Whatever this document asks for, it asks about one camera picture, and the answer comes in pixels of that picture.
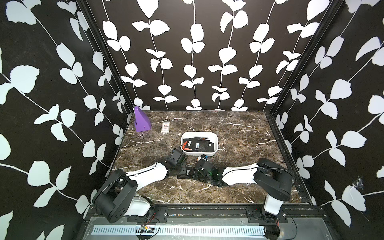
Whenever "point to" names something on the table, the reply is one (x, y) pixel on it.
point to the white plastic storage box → (213, 136)
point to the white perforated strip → (182, 230)
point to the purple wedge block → (142, 121)
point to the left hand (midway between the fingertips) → (185, 166)
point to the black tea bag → (200, 144)
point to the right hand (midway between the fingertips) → (187, 173)
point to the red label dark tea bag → (189, 144)
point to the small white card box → (165, 127)
